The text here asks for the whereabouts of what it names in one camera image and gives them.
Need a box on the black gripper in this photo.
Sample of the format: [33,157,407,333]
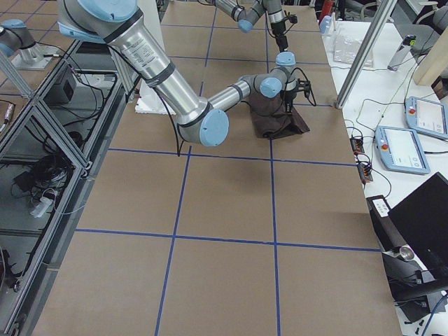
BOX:
[281,79,312,115]
[272,12,298,51]

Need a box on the brown t-shirt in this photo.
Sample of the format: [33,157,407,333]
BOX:
[248,93,310,139]

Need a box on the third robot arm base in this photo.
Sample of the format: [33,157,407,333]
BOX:
[1,19,59,71]

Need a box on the red cylinder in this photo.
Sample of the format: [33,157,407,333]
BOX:
[321,0,334,19]

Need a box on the clear plastic bag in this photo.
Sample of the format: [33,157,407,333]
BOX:
[333,35,363,64]

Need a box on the near blue teach pendant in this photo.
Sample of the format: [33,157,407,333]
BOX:
[374,126,431,175]

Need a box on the blue teach pendant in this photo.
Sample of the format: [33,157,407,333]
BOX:
[405,96,447,140]
[374,126,431,175]

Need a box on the far blue teach pendant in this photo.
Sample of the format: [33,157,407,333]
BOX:
[405,96,447,140]

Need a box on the black box with label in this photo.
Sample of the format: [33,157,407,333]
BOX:
[366,195,415,262]

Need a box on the black monitor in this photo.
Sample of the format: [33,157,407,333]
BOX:
[383,172,447,322]

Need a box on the aluminium frame post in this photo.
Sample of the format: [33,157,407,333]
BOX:
[335,0,398,109]

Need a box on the aluminium frame rack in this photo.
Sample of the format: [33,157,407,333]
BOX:
[1,42,132,335]

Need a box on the black cable bundle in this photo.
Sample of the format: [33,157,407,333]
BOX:
[10,153,74,218]

